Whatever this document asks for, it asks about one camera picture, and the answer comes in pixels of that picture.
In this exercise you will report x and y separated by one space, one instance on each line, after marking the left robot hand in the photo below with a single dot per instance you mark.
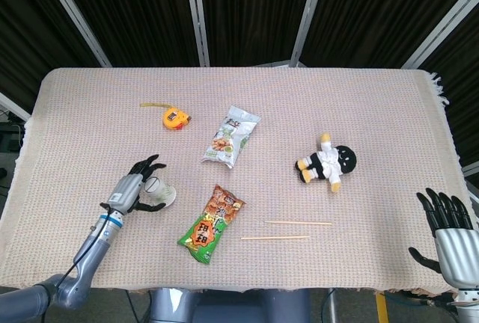
131 188

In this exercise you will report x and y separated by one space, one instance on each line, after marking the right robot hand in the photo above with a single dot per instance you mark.
451 252

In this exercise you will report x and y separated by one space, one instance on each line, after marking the white paper cup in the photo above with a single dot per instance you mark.
159 191

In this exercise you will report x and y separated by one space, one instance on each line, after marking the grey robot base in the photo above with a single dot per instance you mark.
230 306

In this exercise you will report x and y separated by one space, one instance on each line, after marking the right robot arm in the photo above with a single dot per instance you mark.
466 306

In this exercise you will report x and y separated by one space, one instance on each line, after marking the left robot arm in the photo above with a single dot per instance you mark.
80 263

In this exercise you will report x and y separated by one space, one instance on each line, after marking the orange tape measure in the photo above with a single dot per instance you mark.
174 117

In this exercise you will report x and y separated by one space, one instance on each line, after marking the orange green snack bag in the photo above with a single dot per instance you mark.
211 226

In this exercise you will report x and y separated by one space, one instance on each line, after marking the white green snack bag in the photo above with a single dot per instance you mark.
229 138

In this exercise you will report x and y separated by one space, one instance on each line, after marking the pink woven tablecloth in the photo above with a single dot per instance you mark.
262 121

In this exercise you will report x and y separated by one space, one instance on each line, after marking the wooden chopstick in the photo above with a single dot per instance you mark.
299 223
275 238

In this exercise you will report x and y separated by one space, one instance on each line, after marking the black white plush doll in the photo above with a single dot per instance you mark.
327 162

